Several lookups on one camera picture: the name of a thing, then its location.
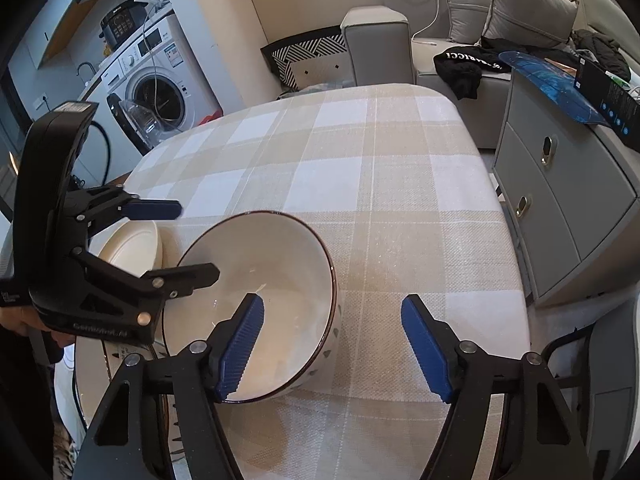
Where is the black multicooker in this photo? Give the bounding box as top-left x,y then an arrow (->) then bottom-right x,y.
100,0 -> 143,43

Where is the black printed garment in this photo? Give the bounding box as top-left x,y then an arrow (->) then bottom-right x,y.
432,47 -> 516,101

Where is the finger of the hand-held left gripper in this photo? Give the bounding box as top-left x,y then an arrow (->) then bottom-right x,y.
74,249 -> 221,302
66,185 -> 182,239

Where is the white kitchen base cabinet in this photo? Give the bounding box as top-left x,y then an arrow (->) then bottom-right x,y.
77,72 -> 133,186

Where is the grey drawer cabinet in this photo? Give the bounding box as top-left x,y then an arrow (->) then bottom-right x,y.
492,67 -> 640,306

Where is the person's left hand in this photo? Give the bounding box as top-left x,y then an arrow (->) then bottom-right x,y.
0,305 -> 68,350

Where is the white charging cable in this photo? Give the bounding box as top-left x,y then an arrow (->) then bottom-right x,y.
411,0 -> 443,46

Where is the black box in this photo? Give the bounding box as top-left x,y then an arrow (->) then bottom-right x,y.
575,57 -> 640,148

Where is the grey cushion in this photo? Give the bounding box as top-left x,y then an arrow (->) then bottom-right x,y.
432,0 -> 501,43
482,0 -> 581,48

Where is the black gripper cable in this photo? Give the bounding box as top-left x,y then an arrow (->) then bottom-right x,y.
87,122 -> 113,188

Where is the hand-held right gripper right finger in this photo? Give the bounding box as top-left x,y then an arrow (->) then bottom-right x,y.
401,295 -> 593,480

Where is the grey sofa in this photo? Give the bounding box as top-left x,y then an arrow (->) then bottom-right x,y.
341,0 -> 640,148

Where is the blue mat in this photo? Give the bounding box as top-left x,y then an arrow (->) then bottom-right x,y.
497,50 -> 616,126

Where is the white wall cabinet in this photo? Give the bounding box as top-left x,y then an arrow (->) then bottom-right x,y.
22,0 -> 151,68

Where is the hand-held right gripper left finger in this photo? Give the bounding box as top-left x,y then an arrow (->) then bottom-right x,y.
72,294 -> 266,480

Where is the cream plate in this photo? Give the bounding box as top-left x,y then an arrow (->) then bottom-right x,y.
96,219 -> 164,282

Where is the beige checked tablecloth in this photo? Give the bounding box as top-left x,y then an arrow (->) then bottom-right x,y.
52,82 -> 533,480

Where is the white washing machine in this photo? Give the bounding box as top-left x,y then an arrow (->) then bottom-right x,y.
97,12 -> 223,156

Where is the black jacket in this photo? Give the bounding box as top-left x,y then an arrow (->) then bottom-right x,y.
570,29 -> 633,81

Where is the grey chair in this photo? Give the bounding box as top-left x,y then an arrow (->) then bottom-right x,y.
542,290 -> 640,480

